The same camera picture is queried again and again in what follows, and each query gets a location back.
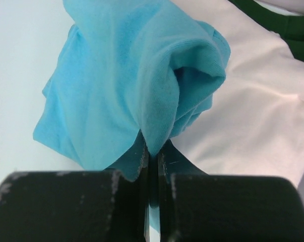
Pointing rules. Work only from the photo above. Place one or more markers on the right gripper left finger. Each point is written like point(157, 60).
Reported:
point(107, 205)

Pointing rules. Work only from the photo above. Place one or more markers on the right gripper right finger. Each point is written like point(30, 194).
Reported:
point(195, 206)

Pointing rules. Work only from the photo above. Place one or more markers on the light blue t-shirt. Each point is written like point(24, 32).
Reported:
point(128, 67)

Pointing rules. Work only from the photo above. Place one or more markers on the white folded t-shirt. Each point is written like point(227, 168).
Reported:
point(256, 123)

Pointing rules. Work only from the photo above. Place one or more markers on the dark green folded t-shirt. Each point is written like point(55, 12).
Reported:
point(289, 28)

